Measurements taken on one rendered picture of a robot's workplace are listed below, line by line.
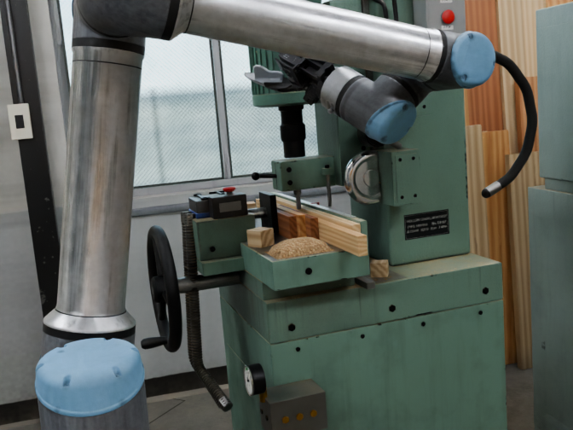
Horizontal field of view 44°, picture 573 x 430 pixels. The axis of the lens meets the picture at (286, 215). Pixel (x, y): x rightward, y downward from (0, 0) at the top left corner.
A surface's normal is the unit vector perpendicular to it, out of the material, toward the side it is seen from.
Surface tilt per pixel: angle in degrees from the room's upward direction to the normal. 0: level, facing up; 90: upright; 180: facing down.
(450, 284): 90
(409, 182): 90
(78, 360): 4
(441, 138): 90
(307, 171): 90
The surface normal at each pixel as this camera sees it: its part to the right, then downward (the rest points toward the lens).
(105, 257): 0.53, 0.11
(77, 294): -0.18, 0.07
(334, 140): -0.94, 0.13
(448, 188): 0.33, 0.13
